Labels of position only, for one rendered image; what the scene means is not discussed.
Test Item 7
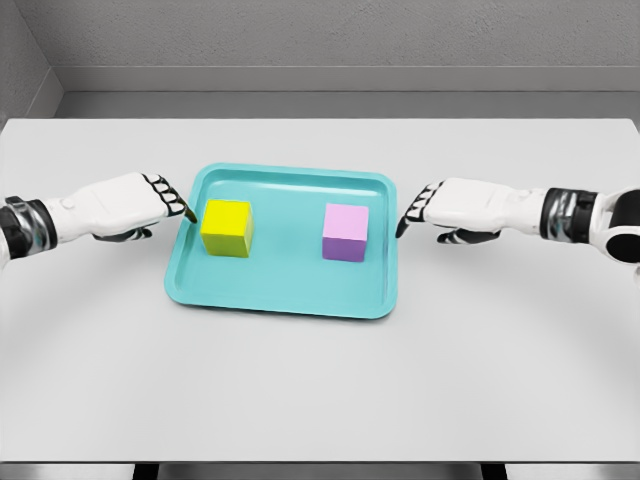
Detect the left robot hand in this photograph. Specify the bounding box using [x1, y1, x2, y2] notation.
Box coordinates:
[74, 172, 198, 245]

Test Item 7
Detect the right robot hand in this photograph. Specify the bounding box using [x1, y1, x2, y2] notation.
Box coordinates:
[395, 178, 507, 246]

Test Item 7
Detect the yellow cube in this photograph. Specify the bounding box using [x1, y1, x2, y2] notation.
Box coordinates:
[200, 199, 253, 259]

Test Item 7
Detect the pink purple cube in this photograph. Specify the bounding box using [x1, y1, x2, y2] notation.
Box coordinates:
[321, 202, 371, 263]

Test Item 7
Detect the teal rectangular tray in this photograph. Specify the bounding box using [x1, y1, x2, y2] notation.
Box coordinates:
[163, 162, 399, 321]

